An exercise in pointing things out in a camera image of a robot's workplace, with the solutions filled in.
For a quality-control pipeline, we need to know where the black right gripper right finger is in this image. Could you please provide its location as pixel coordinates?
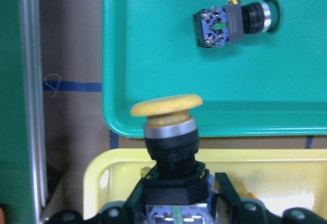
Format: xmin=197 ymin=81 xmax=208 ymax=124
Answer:
xmin=215 ymin=172 xmax=326 ymax=223

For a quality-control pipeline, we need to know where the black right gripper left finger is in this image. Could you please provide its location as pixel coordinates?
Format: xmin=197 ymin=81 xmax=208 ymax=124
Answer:
xmin=84 ymin=180 xmax=147 ymax=223

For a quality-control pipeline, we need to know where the yellow push button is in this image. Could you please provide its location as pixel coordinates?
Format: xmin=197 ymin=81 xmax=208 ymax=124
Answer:
xmin=130 ymin=94 xmax=215 ymax=223

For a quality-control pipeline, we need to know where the green push button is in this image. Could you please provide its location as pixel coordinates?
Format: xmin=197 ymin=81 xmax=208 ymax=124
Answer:
xmin=193 ymin=0 xmax=282 ymax=48

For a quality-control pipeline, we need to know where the yellow plastic tray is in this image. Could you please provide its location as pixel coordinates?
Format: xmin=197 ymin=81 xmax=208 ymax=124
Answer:
xmin=83 ymin=148 xmax=326 ymax=219

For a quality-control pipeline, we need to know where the green conveyor belt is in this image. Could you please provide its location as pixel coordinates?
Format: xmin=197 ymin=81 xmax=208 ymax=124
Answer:
xmin=1 ymin=0 xmax=47 ymax=223

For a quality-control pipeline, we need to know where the green plastic tray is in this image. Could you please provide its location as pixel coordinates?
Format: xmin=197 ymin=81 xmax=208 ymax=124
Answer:
xmin=102 ymin=0 xmax=326 ymax=138

